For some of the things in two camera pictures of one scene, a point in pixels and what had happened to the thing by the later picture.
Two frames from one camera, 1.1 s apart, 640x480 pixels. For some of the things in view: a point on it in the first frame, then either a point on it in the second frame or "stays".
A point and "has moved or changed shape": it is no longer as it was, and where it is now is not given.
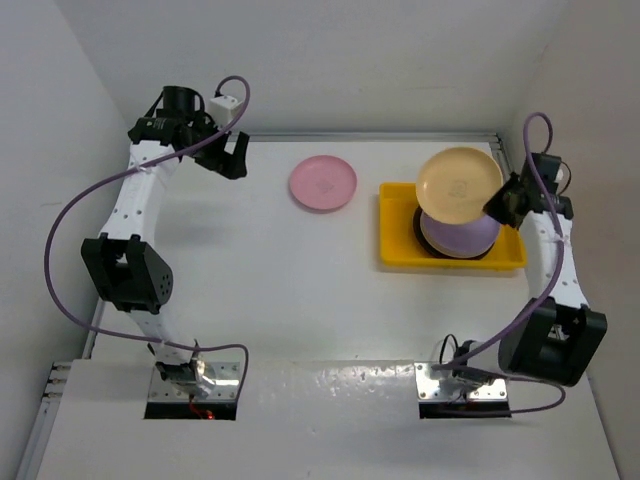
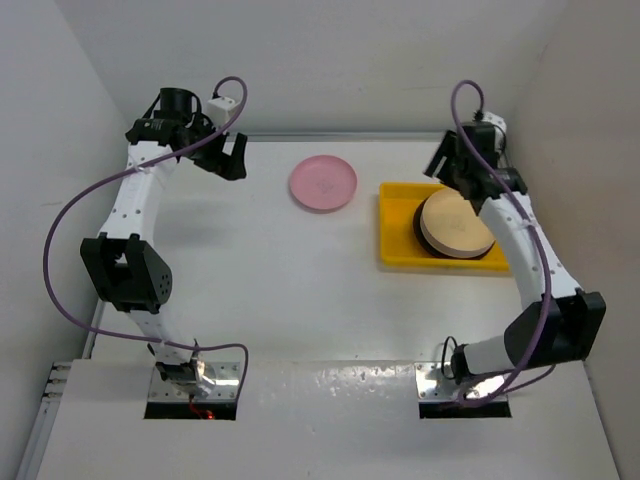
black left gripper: x=233 y=165 stays
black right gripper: x=492 y=206 → x=439 y=166
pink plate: x=323 y=182 stays
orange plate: x=455 y=183 has moved or changed shape
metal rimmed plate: x=418 y=232 stays
